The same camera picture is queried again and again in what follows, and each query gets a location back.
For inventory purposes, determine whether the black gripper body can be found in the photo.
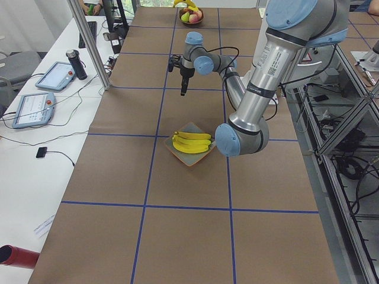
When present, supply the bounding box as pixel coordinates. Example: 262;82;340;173
168;54;194;78

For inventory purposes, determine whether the yellow plastic banana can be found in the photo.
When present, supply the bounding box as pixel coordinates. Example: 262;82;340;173
172;135;211;146
174;131;211;140

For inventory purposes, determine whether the yellow banana top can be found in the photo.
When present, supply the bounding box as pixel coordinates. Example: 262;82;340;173
172;141;210;154

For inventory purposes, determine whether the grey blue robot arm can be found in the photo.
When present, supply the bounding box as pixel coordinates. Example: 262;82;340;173
215;1;350;157
168;31;246;109

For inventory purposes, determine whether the brown wicker basket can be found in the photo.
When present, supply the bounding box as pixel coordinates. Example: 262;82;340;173
179;7;204;25

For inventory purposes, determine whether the green pear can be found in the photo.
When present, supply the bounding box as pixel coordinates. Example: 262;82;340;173
181;12;191;23

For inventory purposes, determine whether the red apple upper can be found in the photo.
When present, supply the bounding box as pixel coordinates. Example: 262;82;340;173
189;14;200;24

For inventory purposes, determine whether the red apple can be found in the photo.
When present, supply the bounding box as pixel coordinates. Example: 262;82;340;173
189;14;200;24
193;10;203;19

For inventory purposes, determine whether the red apple lower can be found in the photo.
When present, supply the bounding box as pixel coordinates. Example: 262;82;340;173
193;10;203;19

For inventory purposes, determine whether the black keyboard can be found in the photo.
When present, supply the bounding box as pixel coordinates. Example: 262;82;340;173
78;20;98;50

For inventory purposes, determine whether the black water bottle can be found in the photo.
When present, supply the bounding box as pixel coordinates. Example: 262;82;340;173
66;49;87;80

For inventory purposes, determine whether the teach pendant far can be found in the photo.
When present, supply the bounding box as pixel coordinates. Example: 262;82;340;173
35;62;76;92

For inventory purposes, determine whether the teach pendant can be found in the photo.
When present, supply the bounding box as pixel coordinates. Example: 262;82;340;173
12;92;56;129
35;62;76;92

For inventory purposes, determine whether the teach pendant near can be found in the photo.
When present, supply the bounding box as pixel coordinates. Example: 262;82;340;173
12;92;56;129

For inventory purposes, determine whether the grey office chair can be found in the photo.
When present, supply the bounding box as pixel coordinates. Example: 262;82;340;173
1;51;41;106

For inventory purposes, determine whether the small black puck device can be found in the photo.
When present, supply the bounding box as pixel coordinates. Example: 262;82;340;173
36;147;47;159

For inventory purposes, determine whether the red fire extinguisher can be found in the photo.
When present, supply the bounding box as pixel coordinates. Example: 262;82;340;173
1;245;40;269

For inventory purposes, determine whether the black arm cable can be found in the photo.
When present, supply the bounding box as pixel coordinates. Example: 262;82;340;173
207;46;240;98

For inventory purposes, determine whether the aluminium frame post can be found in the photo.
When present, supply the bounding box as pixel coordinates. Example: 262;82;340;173
67;0;110;91

